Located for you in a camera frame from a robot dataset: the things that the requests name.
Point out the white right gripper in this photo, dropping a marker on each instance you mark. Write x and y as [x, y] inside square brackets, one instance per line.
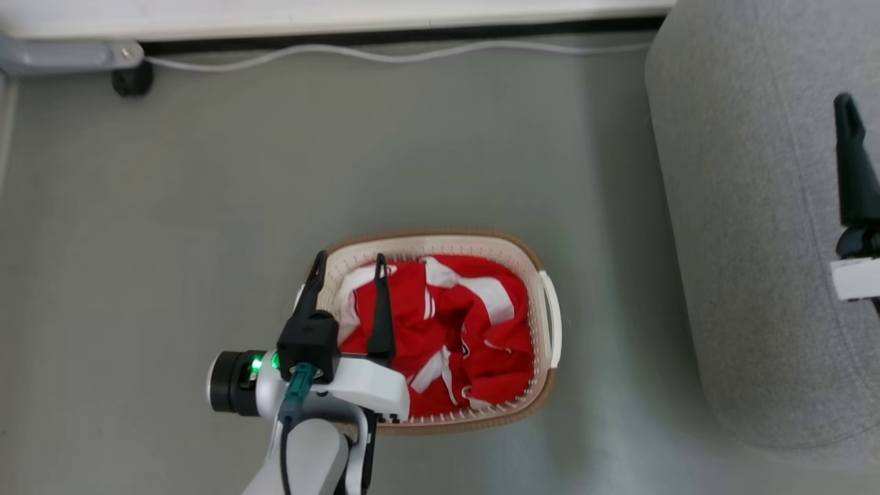
[859, 278]

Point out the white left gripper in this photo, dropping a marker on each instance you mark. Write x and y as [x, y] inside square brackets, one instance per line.
[375, 388]

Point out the red white jersey shirt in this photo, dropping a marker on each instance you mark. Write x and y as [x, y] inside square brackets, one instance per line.
[412, 302]

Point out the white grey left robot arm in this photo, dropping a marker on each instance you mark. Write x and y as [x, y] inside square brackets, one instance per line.
[313, 454]

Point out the cream perforated laundry basket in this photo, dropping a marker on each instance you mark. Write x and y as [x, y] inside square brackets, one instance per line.
[540, 302]

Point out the grey fabric sofa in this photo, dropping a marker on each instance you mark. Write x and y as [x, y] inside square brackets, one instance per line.
[756, 240]

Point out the black caster wheel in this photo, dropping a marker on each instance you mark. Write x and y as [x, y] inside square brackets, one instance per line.
[132, 79]

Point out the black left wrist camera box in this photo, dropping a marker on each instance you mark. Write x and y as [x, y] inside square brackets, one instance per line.
[309, 344]

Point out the teal left camera connector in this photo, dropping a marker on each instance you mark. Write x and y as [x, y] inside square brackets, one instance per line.
[297, 392]

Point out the grey metal frame leg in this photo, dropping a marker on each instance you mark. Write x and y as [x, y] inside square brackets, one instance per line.
[62, 56]

